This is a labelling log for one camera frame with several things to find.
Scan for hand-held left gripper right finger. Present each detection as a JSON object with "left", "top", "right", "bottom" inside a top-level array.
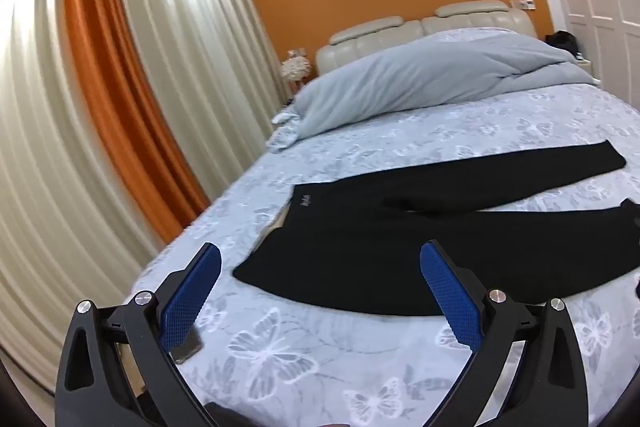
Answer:
[{"left": 419, "top": 240, "right": 591, "bottom": 427}]

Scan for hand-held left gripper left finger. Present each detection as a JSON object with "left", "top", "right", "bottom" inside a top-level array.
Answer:
[{"left": 54, "top": 242, "right": 222, "bottom": 427}]

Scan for black pants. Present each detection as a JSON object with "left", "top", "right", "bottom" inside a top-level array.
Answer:
[{"left": 232, "top": 139, "right": 640, "bottom": 317}]

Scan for butterfly print bed sheet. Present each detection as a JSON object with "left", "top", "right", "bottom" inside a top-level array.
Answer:
[{"left": 131, "top": 27, "right": 640, "bottom": 427}]

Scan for beige curtain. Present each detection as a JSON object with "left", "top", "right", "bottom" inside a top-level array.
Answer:
[
  {"left": 0, "top": 0, "right": 168, "bottom": 395},
  {"left": 111, "top": 0, "right": 292, "bottom": 200}
]

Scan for orange curtain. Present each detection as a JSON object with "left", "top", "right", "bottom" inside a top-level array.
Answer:
[{"left": 61, "top": 0, "right": 212, "bottom": 248}]

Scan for grey duvet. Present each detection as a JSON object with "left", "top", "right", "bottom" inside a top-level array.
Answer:
[{"left": 271, "top": 32, "right": 601, "bottom": 152}]

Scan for white flower decoration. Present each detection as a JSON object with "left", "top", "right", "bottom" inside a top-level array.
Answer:
[{"left": 280, "top": 57, "right": 314, "bottom": 84}]

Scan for white nightstand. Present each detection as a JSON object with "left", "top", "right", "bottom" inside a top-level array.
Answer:
[{"left": 575, "top": 54, "right": 601, "bottom": 80}]

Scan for cream leather headboard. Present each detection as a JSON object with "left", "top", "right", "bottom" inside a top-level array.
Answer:
[{"left": 315, "top": 0, "right": 541, "bottom": 80}]

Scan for black bag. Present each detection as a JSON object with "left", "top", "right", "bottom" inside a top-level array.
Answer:
[{"left": 545, "top": 30, "right": 581, "bottom": 56}]

